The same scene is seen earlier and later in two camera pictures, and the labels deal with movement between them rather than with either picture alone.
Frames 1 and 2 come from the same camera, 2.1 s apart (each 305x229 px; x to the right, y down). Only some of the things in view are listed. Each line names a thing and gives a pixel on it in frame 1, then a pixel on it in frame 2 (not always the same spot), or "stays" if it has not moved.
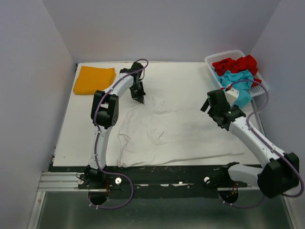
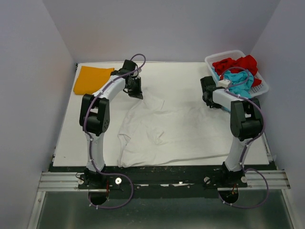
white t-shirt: [170, 130] stays
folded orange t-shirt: [91, 79] stays
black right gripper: [206, 105] -> [215, 105]
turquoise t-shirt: [244, 98] stays
